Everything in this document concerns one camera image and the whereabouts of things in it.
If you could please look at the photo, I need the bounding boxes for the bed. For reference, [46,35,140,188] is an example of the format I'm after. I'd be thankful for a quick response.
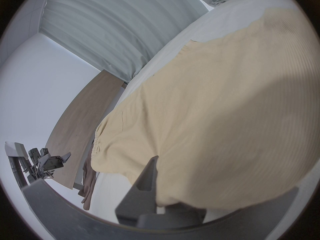
[46,0,320,222]

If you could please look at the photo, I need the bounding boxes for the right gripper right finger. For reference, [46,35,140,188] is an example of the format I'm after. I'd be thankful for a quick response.
[160,200,207,219]

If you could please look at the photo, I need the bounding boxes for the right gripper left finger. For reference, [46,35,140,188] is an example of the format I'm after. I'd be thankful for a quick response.
[115,156,160,228]

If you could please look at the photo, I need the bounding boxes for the tan shorts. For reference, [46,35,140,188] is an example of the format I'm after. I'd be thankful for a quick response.
[90,8,320,208]

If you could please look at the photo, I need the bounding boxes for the brown shorts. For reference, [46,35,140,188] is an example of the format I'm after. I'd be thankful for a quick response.
[78,148,100,211]

